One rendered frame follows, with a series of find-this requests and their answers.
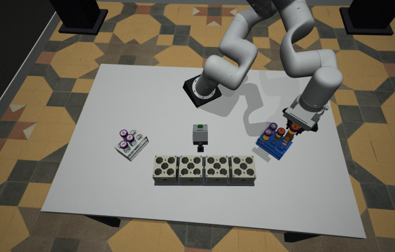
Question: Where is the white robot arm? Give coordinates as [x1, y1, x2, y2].
[192, 0, 343, 131]

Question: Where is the blue tube rack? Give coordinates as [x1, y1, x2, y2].
[256, 131, 292, 160]

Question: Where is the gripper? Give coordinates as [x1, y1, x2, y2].
[282, 94, 325, 135]

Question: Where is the beige bucket adapter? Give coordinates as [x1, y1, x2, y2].
[152, 156, 179, 184]
[205, 156, 229, 184]
[179, 156, 203, 184]
[229, 156, 256, 184]

